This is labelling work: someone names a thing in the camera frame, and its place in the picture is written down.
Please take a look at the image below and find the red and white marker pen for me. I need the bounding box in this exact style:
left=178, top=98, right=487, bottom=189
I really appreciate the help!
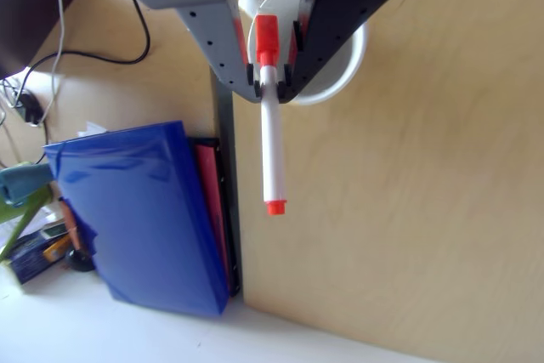
left=254, top=14, right=290, bottom=217

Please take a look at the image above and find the white mug with pink hearts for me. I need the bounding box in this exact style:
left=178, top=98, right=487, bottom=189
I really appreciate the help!
left=237, top=0, right=369, bottom=106

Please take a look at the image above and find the grey laptop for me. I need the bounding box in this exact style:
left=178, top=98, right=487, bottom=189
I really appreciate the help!
left=0, top=0, right=81, bottom=80

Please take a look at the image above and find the black power adapter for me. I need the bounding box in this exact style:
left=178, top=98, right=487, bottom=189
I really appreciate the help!
left=15, top=90, right=44, bottom=127

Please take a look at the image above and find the dark red binder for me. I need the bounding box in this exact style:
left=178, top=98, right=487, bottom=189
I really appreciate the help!
left=189, top=136, right=240, bottom=298

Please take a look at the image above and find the blue folder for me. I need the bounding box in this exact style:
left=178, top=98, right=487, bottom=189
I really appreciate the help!
left=42, top=121, right=233, bottom=319

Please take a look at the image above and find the dark blue cardboard box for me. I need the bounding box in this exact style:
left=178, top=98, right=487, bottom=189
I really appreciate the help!
left=7, top=226, right=72, bottom=286

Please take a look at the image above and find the black cable bundle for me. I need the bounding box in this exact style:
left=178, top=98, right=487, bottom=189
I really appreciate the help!
left=19, top=0, right=152, bottom=103

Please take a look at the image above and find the white cable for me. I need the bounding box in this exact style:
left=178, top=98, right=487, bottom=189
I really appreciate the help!
left=40, top=0, right=65, bottom=127

